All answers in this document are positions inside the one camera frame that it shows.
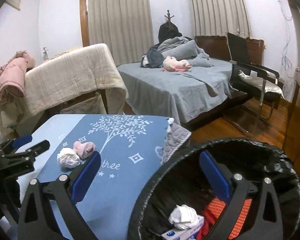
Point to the black office chair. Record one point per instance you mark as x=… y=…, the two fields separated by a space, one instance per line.
x=240 y=60

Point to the coat stand with black coat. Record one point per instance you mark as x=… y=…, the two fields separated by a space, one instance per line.
x=168 y=30

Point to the grey duvet pile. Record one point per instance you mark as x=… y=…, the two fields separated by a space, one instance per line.
x=182 y=48

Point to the grey quilted pad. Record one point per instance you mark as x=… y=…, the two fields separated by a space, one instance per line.
x=176 y=137

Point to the pink padded jacket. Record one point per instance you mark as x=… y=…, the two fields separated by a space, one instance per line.
x=12 y=76

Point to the right beige curtain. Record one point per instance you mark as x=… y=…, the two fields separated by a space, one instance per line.
x=218 y=17

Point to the blue tree-print table cloth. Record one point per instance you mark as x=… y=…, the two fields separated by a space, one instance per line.
x=127 y=163

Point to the black bin with liner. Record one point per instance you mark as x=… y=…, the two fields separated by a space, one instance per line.
x=232 y=171

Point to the left beige curtain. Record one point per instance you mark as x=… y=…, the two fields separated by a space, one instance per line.
x=125 y=26

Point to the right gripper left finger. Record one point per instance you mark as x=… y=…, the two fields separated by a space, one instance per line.
x=37 y=220

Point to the red knit gloves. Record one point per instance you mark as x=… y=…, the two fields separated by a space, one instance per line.
x=209 y=221

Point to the orange bubble mesh pouch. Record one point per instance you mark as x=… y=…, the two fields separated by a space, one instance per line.
x=235 y=214

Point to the white tissue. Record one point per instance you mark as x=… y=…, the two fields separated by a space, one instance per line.
x=183 y=217
x=68 y=158

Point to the white blue carton box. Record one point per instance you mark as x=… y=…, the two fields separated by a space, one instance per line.
x=176 y=234

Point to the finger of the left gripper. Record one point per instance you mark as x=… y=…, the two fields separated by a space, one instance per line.
x=10 y=146
x=23 y=161

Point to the bed with grey sheet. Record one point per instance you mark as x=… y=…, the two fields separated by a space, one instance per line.
x=182 y=96

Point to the dark grey garment on bed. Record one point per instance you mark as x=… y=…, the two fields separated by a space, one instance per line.
x=152 y=59

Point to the beige quilt over rack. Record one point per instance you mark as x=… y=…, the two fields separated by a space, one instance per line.
x=71 y=75

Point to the beige curtain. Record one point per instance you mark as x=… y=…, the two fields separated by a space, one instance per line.
x=218 y=17
x=125 y=26

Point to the silver seat cushion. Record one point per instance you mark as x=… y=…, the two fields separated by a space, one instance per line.
x=257 y=82

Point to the pink plush toy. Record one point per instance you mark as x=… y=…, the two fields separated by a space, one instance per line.
x=171 y=64

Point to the pink sock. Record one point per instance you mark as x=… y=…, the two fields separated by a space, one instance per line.
x=84 y=150

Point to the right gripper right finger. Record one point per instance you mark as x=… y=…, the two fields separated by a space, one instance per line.
x=264 y=220

